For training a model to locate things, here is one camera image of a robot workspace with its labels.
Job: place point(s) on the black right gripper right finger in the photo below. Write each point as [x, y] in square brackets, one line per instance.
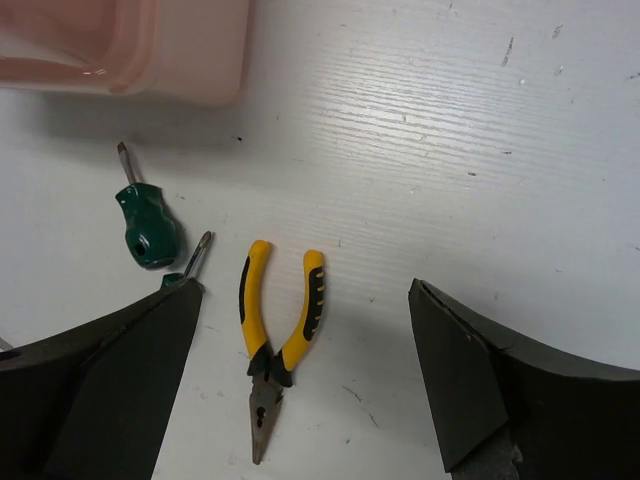
[505, 406]

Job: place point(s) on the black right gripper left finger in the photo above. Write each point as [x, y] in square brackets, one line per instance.
[94, 402]

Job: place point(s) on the stubby green orange screwdriver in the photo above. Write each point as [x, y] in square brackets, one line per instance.
[193, 264]

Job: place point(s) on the stubby dark green screwdriver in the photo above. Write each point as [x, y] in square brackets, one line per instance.
[150, 233]

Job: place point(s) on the yellow black pliers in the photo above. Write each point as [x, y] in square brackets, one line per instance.
[272, 371]

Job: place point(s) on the pink plastic toolbox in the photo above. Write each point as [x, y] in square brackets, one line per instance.
[186, 51]

